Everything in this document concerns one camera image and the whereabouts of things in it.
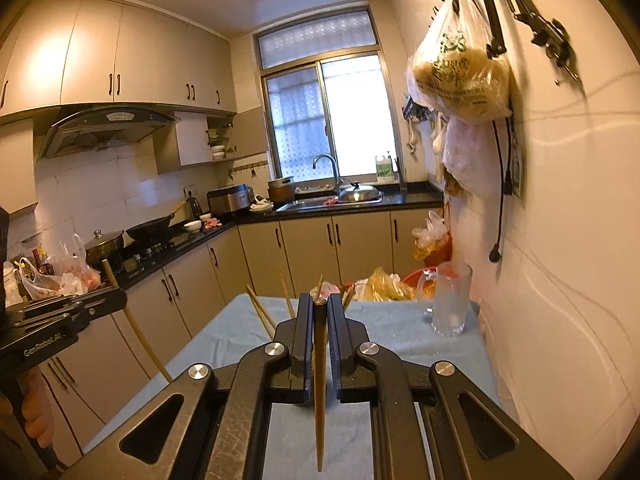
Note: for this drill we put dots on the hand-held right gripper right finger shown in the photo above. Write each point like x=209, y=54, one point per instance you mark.
x=332, y=330

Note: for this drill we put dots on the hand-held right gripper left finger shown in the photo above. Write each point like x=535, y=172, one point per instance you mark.
x=308, y=330

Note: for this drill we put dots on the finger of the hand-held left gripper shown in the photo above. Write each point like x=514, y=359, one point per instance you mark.
x=60, y=321
x=100, y=300

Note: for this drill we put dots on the person's left hand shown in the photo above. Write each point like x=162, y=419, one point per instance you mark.
x=37, y=410

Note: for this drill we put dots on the clear bag of red food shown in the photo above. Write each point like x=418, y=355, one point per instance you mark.
x=80, y=270

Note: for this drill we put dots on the clear bag of orange food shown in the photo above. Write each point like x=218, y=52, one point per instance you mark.
x=55, y=285

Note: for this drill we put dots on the pink plastic bag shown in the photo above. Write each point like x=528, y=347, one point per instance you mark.
x=330, y=290

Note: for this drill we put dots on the dark pot with lid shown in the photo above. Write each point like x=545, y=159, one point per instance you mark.
x=105, y=247

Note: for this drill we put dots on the seasoning bottles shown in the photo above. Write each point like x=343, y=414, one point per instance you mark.
x=42, y=262

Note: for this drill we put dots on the gas stove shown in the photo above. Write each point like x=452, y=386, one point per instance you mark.
x=150, y=256

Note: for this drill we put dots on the yellow plastic bag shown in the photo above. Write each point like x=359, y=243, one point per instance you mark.
x=382, y=285

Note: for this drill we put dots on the blue-grey table cloth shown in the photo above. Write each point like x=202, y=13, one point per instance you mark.
x=400, y=330

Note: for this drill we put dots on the beige lower cabinets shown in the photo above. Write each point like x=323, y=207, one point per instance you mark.
x=310, y=245

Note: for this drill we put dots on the beige cabinets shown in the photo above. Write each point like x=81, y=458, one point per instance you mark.
x=310, y=245
x=140, y=55

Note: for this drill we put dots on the black wok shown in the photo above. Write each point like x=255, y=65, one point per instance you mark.
x=150, y=227

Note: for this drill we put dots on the frosted glass mug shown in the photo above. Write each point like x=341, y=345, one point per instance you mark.
x=452, y=305

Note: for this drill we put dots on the steel sink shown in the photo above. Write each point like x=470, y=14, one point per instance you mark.
x=305, y=205

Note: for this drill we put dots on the orange trash bin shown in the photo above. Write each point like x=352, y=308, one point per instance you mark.
x=435, y=252

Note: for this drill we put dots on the dark kettle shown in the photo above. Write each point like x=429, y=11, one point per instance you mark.
x=194, y=208

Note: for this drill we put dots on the white dish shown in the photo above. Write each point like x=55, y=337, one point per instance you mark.
x=261, y=206

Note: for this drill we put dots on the small white bowl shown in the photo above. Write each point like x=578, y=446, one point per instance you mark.
x=205, y=218

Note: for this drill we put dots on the steel pot lid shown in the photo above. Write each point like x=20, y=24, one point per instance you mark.
x=359, y=192

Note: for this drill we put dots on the silver rice cooker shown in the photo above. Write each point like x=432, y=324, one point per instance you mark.
x=230, y=201

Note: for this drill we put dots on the black kitchen countertop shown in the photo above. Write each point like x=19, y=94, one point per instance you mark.
x=415, y=199

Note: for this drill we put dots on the chrome faucet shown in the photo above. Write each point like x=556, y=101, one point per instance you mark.
x=332, y=167

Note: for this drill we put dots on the green label detergent bottle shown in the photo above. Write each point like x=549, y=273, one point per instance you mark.
x=385, y=170

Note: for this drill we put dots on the range hood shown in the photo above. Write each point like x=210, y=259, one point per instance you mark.
x=110, y=125

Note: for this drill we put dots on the hanging brown bag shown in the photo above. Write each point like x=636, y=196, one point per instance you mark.
x=452, y=185

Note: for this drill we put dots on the stacked bowls on shelf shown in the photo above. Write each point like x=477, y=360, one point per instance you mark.
x=218, y=150

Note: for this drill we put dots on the kitchen window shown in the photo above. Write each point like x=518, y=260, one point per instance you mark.
x=350, y=110

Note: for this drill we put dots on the hanging white plastic bag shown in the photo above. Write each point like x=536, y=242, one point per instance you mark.
x=470, y=150

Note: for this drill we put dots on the hanging kitchen tools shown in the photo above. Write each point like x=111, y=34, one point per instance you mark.
x=412, y=115

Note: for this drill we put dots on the beige upper cabinets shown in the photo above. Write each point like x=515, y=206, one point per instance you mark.
x=140, y=55

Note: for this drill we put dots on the hanging plastic bag of bread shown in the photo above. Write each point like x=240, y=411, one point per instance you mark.
x=460, y=75

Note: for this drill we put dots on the wall socket panel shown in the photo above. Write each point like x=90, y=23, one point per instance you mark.
x=519, y=175

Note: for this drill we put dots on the metal wall hook rack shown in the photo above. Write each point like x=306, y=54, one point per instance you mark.
x=542, y=25

